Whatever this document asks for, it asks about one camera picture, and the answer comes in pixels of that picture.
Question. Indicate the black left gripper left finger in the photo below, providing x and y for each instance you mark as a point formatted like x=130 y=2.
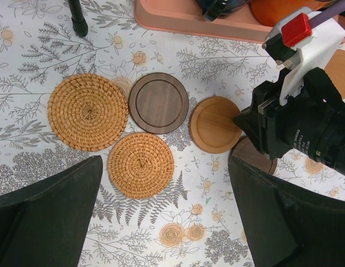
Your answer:
x=45 y=223

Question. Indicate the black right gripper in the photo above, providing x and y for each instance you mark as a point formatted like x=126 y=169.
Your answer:
x=312 y=122

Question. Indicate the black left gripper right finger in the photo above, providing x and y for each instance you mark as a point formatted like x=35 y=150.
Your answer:
x=285 y=224

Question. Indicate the dark wooden coaster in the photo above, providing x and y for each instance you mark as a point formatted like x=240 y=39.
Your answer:
x=158 y=103
x=245 y=150

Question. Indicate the light wooden coaster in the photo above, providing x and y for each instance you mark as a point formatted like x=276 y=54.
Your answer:
x=336 y=71
x=211 y=125

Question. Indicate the woven cork coaster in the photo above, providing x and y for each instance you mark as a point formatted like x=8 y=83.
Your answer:
x=140 y=165
x=88 y=112

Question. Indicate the dark blue mug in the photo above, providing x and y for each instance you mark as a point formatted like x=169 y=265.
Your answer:
x=213 y=9

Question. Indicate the floral table mat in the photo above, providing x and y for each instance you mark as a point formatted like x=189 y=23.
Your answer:
x=162 y=201

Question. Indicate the orange mug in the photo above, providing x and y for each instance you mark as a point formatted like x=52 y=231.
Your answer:
x=269 y=12

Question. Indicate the pink serving tray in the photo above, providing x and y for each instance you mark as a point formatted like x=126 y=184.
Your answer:
x=185 y=16

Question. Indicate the black music stand tripod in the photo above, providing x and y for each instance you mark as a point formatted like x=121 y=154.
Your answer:
x=80 y=25

